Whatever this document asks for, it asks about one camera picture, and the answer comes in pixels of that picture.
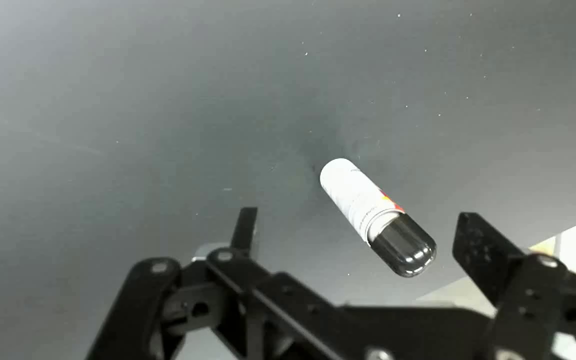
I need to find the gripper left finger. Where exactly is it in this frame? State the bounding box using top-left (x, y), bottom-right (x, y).
top-left (85, 207), bottom-right (349, 360)

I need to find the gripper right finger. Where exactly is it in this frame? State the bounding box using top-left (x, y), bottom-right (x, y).
top-left (452, 212), bottom-right (576, 360)

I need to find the black lid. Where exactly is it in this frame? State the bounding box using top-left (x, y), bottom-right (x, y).
top-left (369, 213), bottom-right (438, 278)

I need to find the white can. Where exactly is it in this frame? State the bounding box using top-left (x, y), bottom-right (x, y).
top-left (319, 158), bottom-right (405, 244)

